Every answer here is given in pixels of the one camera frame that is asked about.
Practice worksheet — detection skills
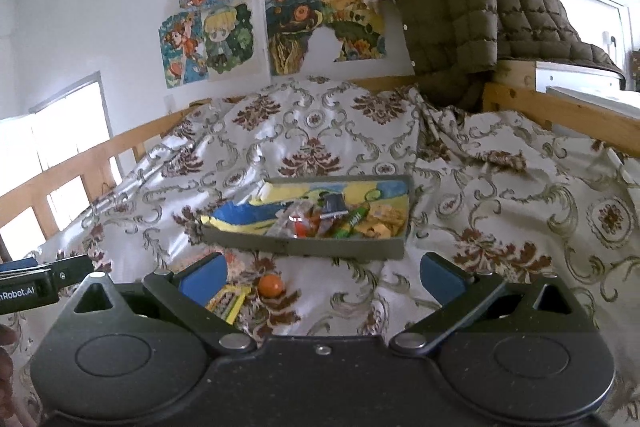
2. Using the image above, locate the white cabinet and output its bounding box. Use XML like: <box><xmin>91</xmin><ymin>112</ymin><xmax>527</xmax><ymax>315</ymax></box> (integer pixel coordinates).
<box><xmin>535</xmin><ymin>61</ymin><xmax>640</xmax><ymax>118</ymax></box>

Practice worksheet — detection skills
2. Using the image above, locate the yellow biscuit packet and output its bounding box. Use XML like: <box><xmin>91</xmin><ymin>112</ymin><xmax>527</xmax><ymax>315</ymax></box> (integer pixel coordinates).
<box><xmin>362</xmin><ymin>222</ymin><xmax>396</xmax><ymax>239</ymax></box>
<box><xmin>372</xmin><ymin>205</ymin><xmax>405</xmax><ymax>228</ymax></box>

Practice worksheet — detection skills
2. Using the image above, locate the orange round snack ball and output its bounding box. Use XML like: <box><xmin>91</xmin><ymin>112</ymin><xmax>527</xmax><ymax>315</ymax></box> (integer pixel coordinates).
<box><xmin>257</xmin><ymin>274</ymin><xmax>284</xmax><ymax>299</ymax></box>

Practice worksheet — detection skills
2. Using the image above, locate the black snack packet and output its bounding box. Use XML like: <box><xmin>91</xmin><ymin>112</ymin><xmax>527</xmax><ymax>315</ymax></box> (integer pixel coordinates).
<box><xmin>320</xmin><ymin>194</ymin><xmax>348</xmax><ymax>220</ymax></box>

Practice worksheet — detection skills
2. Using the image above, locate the floral patterned blanket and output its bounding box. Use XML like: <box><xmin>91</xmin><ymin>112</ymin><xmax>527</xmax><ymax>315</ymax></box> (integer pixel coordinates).
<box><xmin>0</xmin><ymin>74</ymin><xmax>640</xmax><ymax>427</ymax></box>

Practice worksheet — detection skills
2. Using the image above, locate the orange red snack tube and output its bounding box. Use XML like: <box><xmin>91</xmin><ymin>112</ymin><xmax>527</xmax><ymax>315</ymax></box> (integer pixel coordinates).
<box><xmin>292</xmin><ymin>209</ymin><xmax>322</xmax><ymax>239</ymax></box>

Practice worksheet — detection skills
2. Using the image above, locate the yellow snack packet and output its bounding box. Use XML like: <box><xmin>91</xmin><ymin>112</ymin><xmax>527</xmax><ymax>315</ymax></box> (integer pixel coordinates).
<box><xmin>205</xmin><ymin>284</ymin><xmax>252</xmax><ymax>325</ymax></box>

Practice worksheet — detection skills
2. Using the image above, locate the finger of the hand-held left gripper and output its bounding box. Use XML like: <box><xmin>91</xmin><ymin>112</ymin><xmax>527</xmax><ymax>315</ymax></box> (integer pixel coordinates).
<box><xmin>0</xmin><ymin>258</ymin><xmax>39</xmax><ymax>277</ymax></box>
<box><xmin>49</xmin><ymin>255</ymin><xmax>96</xmax><ymax>297</ymax></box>

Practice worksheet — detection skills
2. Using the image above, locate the bright window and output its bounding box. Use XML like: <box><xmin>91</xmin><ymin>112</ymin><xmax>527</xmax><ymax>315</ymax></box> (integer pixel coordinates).
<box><xmin>0</xmin><ymin>72</ymin><xmax>118</xmax><ymax>253</ymax></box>

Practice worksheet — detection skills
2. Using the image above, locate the wooden bed frame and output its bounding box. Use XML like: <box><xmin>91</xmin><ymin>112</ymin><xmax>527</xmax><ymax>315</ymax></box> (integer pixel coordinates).
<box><xmin>0</xmin><ymin>62</ymin><xmax>640</xmax><ymax>268</ymax></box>

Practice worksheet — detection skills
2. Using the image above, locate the girl with fish wall poster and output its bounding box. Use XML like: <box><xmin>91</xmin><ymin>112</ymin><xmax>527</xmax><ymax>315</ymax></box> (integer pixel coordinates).
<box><xmin>159</xmin><ymin>11</ymin><xmax>208</xmax><ymax>90</ymax></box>

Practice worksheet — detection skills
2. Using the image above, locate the green snack tube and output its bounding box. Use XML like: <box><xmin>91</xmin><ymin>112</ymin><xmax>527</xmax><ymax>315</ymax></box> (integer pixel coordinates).
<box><xmin>336</xmin><ymin>204</ymin><xmax>371</xmax><ymax>238</ymax></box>

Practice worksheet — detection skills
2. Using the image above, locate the person's left hand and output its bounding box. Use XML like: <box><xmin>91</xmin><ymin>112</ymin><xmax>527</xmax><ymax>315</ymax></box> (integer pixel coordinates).
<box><xmin>0</xmin><ymin>324</ymin><xmax>22</xmax><ymax>427</ymax></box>

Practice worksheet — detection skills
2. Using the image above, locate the blond character wall poster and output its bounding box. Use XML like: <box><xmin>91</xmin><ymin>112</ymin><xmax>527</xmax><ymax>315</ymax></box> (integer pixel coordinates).
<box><xmin>200</xmin><ymin>2</ymin><xmax>256</xmax><ymax>82</ymax></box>

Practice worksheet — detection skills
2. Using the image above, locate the torn swirly wall poster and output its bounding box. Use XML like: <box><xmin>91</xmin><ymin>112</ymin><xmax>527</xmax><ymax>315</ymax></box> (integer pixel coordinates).
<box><xmin>264</xmin><ymin>0</ymin><xmax>388</xmax><ymax>78</ymax></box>

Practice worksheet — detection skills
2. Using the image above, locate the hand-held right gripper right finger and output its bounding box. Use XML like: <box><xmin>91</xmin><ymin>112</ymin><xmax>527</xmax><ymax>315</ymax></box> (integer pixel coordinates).
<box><xmin>389</xmin><ymin>252</ymin><xmax>583</xmax><ymax>355</ymax></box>

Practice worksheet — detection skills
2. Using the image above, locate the olive quilted jacket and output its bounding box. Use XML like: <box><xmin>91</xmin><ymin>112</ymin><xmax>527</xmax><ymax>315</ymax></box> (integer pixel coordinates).
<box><xmin>397</xmin><ymin>0</ymin><xmax>626</xmax><ymax>112</ymax></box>

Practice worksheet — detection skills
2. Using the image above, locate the clear snack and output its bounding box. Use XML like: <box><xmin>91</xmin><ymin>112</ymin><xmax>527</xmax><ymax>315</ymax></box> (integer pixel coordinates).
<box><xmin>265</xmin><ymin>205</ymin><xmax>300</xmax><ymax>238</ymax></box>

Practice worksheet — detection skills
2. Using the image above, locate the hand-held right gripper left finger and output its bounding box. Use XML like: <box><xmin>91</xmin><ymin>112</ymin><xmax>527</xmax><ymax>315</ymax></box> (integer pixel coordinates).
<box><xmin>60</xmin><ymin>253</ymin><xmax>257</xmax><ymax>355</ymax></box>

